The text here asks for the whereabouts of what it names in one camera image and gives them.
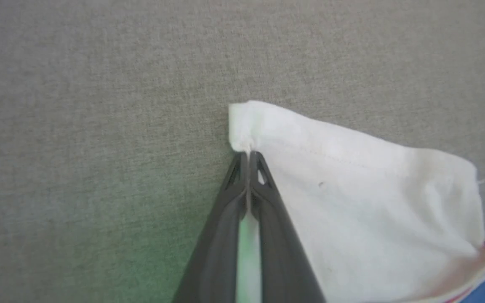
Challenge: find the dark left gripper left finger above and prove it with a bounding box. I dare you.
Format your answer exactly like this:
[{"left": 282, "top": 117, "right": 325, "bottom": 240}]
[{"left": 172, "top": 151, "right": 250, "bottom": 303}]

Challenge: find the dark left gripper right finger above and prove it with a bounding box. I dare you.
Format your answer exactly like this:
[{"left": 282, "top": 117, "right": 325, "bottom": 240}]
[{"left": 249, "top": 150, "right": 326, "bottom": 303}]

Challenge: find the blue and white garment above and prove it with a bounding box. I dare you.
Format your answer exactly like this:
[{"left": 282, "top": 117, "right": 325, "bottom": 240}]
[{"left": 227, "top": 100, "right": 485, "bottom": 303}]

